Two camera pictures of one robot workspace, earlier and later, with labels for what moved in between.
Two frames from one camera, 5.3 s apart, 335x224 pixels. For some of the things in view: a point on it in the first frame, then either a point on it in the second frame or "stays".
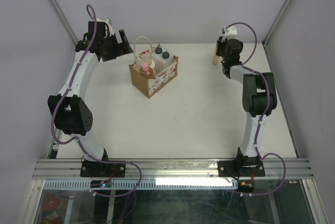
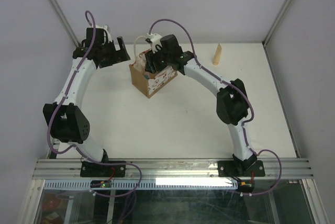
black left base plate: (96, 169) stays
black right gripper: (219, 43) to (151, 60)
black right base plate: (243, 168) stays
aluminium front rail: (170, 169) stays
